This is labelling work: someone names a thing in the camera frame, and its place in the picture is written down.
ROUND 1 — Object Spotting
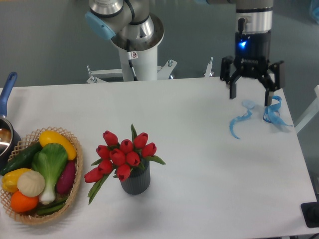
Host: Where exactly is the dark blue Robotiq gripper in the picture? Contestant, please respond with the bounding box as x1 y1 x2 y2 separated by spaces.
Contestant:
220 31 285 106

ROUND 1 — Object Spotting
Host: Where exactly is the red tulip bouquet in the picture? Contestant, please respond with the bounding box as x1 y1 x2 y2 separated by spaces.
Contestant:
84 125 165 204

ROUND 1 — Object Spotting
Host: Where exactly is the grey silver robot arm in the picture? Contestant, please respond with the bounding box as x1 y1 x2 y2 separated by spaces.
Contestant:
85 0 285 106

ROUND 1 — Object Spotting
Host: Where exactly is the dark grey ribbed vase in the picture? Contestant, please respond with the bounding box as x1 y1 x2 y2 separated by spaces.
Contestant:
121 159 151 195

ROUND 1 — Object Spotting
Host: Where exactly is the blue curled ribbon strip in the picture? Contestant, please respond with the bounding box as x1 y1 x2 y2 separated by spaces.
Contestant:
229 100 256 139

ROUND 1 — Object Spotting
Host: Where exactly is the blue ribbon knot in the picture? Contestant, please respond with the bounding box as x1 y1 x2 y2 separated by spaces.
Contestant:
263 96 293 126

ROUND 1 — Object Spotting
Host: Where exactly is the black device at edge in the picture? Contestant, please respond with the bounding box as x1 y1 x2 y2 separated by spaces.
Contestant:
301 202 319 228

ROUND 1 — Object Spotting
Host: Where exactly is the yellow squash toy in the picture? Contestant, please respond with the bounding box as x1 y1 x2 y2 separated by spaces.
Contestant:
38 130 77 161

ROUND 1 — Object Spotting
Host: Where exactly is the purple sweet potato toy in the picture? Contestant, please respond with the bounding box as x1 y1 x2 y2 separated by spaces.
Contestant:
56 161 76 194

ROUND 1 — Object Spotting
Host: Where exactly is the green bok choy toy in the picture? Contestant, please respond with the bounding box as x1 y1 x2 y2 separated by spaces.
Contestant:
31 143 68 205

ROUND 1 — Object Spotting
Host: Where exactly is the dark green cucumber toy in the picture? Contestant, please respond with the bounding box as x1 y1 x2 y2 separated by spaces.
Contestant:
0 142 42 176

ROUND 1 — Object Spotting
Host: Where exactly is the green pea pods toy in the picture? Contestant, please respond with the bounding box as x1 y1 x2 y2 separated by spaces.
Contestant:
35 197 67 216

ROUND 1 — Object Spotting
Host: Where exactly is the cream garlic bulb toy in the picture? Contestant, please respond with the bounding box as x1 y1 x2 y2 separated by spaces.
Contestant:
17 170 45 197

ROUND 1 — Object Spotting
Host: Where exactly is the woven wicker basket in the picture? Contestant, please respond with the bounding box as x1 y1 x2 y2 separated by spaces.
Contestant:
0 127 83 225

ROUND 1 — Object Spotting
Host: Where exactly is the yellow bell pepper toy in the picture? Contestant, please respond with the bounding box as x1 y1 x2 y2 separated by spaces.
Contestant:
2 168 31 193

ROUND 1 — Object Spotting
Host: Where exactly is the orange fruit toy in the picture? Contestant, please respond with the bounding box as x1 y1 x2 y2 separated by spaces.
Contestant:
10 191 39 213

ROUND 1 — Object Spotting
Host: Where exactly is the white frame at right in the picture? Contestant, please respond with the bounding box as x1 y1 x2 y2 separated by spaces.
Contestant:
295 85 319 134

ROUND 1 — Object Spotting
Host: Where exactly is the white metal base frame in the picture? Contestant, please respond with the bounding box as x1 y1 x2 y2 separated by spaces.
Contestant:
86 56 214 84

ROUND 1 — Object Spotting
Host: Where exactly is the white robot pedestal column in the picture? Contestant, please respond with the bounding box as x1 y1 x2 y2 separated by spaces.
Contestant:
118 46 158 82

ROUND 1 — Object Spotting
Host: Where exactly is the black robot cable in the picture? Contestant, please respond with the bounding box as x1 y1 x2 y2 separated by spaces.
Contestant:
126 39 139 82

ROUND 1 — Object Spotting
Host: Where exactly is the blue handled saucepan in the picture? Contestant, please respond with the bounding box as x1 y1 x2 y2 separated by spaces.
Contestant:
0 72 21 169

